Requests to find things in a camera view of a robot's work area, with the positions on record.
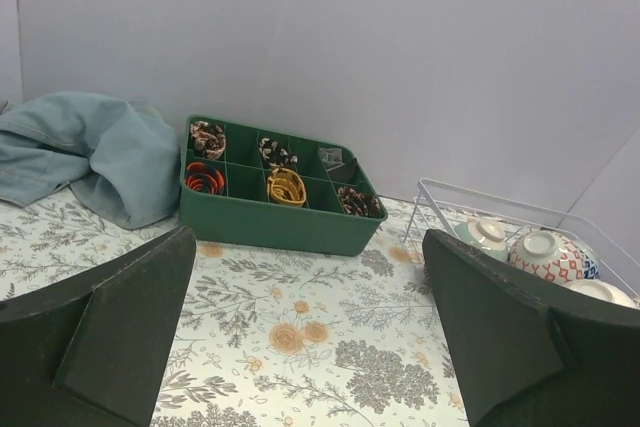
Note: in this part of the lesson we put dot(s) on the pale green bowl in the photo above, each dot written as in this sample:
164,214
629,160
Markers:
486,235

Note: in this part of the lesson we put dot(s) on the pink black rolled band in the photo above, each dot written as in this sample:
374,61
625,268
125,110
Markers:
208,139

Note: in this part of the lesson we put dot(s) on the white wire dish rack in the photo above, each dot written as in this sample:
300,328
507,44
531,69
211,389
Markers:
443,206

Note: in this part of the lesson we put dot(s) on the plain white bowl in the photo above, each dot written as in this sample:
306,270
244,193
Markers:
603,291

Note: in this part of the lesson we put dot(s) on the light blue denim cloth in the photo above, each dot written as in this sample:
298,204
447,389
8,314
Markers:
119,158

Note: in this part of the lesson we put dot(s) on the green compartment organizer tray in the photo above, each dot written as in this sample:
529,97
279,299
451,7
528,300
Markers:
245,215

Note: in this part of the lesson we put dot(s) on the black white rolled band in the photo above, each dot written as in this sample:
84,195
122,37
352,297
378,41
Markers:
276,153

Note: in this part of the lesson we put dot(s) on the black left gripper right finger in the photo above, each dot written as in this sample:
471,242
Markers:
528,352

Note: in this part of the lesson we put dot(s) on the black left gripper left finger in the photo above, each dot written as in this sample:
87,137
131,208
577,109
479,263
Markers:
91,350

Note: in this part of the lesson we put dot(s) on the grey folded item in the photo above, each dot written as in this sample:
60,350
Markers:
339,165

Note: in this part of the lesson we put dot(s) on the blue zigzag pattern bowl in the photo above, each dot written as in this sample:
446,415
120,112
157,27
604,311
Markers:
591,260

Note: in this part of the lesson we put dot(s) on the brown floral rolled band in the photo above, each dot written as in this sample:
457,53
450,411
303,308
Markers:
359,204

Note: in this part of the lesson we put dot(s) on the yellow rolled band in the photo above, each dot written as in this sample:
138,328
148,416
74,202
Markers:
286,187

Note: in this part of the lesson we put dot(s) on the orange black rolled band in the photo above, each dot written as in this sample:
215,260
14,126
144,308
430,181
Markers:
203,178

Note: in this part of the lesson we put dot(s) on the red diamond pattern bowl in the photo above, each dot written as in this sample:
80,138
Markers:
548,255

